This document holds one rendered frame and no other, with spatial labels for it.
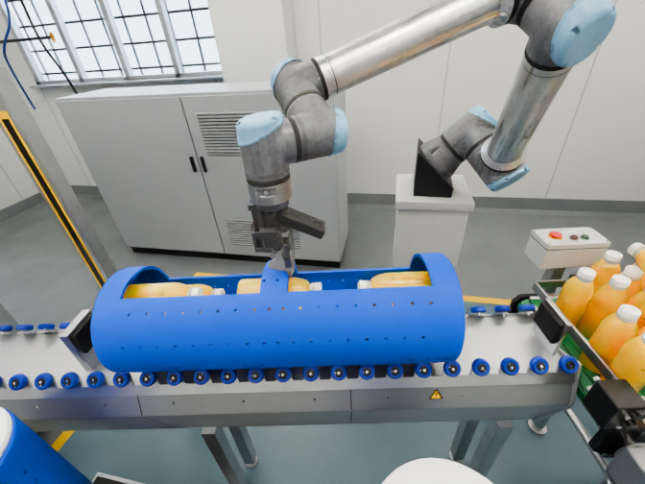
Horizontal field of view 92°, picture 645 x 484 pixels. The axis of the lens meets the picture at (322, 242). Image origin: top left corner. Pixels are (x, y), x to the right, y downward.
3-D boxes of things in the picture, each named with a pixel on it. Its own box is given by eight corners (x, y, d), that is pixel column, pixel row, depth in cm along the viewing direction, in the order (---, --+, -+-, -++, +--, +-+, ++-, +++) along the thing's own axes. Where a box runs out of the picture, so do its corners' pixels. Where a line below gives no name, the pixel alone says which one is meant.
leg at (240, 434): (247, 455, 156) (215, 381, 121) (258, 454, 155) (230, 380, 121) (245, 469, 151) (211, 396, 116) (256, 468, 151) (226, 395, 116)
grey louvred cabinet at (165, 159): (161, 228, 358) (105, 88, 278) (347, 238, 314) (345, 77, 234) (128, 255, 314) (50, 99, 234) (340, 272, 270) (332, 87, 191)
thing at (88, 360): (105, 343, 102) (82, 309, 93) (117, 343, 101) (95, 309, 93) (85, 371, 93) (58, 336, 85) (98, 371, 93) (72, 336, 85)
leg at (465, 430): (447, 450, 152) (473, 373, 117) (459, 450, 151) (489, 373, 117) (451, 464, 147) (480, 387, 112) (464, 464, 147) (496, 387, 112)
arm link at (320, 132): (334, 88, 65) (277, 97, 61) (358, 129, 61) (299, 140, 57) (325, 124, 73) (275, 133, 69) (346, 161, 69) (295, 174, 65)
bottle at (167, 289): (135, 288, 88) (200, 284, 88) (131, 313, 86) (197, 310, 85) (118, 282, 82) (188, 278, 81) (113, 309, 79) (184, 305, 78)
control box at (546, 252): (523, 253, 116) (532, 229, 110) (579, 250, 115) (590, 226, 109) (538, 269, 107) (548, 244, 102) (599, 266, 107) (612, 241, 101)
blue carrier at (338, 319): (167, 317, 107) (135, 248, 92) (424, 307, 104) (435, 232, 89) (120, 396, 83) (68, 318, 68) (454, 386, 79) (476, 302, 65)
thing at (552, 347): (527, 327, 96) (539, 298, 89) (535, 327, 96) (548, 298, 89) (546, 355, 88) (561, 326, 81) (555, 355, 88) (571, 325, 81)
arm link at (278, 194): (292, 169, 68) (287, 187, 60) (294, 189, 71) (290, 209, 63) (250, 171, 69) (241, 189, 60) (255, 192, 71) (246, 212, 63)
